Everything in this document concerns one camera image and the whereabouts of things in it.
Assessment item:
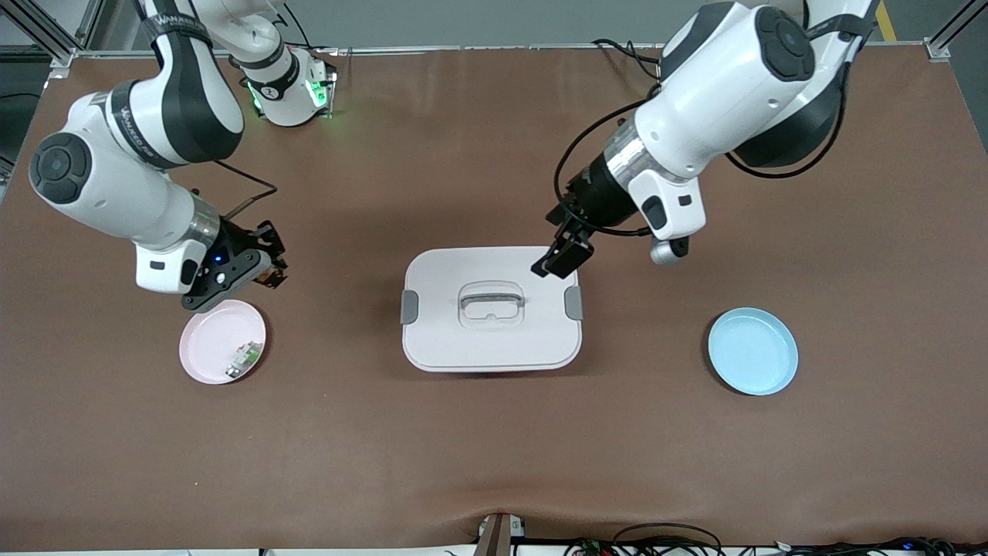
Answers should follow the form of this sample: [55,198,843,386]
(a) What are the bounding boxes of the pink round plate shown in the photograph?
[179,300,267,385]

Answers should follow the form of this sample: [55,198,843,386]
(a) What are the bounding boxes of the white lidded storage box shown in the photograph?
[400,246,584,374]

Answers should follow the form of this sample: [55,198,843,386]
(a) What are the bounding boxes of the brown table mat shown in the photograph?
[0,46,988,553]

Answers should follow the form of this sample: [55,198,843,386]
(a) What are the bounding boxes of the light blue round plate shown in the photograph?
[708,307,800,397]

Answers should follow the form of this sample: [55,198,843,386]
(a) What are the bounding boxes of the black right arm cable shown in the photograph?
[212,158,279,221]

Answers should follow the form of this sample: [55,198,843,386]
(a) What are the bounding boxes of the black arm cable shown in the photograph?
[554,81,672,236]
[212,158,279,221]

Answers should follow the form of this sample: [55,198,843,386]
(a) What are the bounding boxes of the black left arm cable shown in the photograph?
[554,81,672,236]

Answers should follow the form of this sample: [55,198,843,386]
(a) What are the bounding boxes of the green white switch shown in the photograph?
[225,340,262,379]

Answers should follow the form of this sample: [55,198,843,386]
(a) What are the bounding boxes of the black base cable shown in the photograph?
[592,37,665,78]
[274,0,340,56]

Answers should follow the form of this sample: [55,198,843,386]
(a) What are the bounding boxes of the aluminium table edge rail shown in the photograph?
[73,42,939,59]

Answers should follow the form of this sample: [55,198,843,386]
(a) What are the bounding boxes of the aluminium frame post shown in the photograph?
[0,0,105,78]
[926,0,988,61]

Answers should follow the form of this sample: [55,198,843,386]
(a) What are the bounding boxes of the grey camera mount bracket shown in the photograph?
[475,512,527,556]

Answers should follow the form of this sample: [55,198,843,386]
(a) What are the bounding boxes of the black cable bundle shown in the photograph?
[563,523,988,556]

